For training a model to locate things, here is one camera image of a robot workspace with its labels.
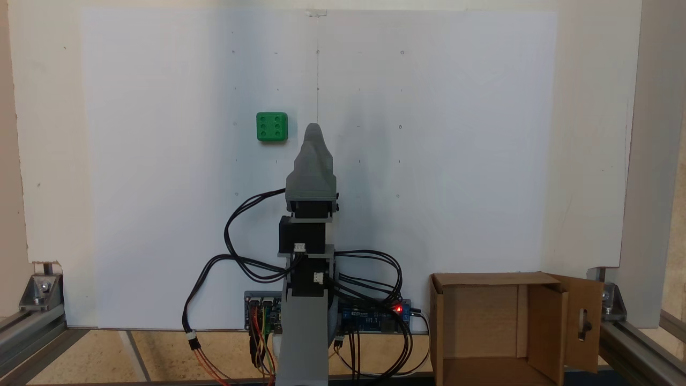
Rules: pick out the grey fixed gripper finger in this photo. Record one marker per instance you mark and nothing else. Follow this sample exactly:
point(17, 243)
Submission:
point(314, 155)

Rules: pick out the green die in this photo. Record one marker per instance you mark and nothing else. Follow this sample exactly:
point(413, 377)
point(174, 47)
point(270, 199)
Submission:
point(272, 127)

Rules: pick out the clear tape strip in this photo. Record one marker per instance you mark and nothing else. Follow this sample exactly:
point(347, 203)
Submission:
point(315, 12)

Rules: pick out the blue circuit board red LED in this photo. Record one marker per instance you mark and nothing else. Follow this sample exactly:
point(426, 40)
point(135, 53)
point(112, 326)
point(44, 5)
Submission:
point(370, 319)

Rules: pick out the large white paper sheet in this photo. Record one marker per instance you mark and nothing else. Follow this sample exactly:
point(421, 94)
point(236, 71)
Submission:
point(161, 161)

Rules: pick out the brown cardboard box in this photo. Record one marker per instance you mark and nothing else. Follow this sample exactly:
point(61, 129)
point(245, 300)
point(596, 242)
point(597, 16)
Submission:
point(471, 321)

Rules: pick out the aluminium corner bracket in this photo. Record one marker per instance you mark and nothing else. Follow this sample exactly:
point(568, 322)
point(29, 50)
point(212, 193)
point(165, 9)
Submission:
point(611, 300)
point(38, 289)

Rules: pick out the aluminium frame rail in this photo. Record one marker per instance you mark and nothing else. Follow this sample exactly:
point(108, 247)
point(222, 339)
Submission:
point(27, 343)
point(638, 348)

